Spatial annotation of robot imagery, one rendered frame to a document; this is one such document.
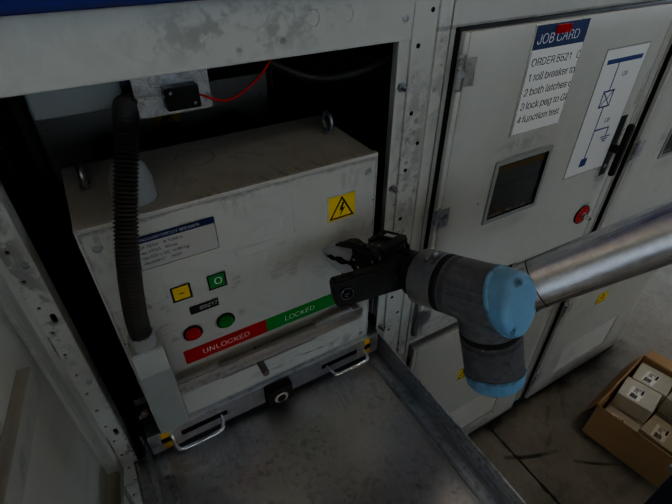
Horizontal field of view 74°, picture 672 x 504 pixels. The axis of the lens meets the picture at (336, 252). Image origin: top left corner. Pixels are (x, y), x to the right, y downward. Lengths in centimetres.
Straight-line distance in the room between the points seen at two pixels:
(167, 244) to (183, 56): 27
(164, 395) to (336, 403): 44
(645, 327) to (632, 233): 211
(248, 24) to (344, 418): 78
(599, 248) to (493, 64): 37
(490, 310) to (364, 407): 52
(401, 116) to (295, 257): 31
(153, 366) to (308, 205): 35
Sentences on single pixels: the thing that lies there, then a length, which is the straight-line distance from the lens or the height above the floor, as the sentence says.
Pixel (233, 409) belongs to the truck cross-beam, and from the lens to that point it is 102.
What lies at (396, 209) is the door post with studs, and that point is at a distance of 91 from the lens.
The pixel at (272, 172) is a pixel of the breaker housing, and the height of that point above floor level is 139.
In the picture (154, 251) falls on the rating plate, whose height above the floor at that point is 133.
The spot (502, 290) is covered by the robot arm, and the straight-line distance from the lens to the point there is 61.
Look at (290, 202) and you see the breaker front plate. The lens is 75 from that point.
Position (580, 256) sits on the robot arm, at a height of 131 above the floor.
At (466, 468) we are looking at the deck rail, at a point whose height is 85.
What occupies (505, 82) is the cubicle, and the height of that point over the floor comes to 148.
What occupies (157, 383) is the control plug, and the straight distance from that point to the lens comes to 73.
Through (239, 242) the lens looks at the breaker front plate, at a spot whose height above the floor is 130.
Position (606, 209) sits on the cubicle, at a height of 102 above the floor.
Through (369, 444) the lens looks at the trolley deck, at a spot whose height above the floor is 85.
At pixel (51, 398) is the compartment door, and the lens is 86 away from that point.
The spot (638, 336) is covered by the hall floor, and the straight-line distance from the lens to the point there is 279.
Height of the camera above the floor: 173
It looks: 37 degrees down
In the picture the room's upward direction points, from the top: straight up
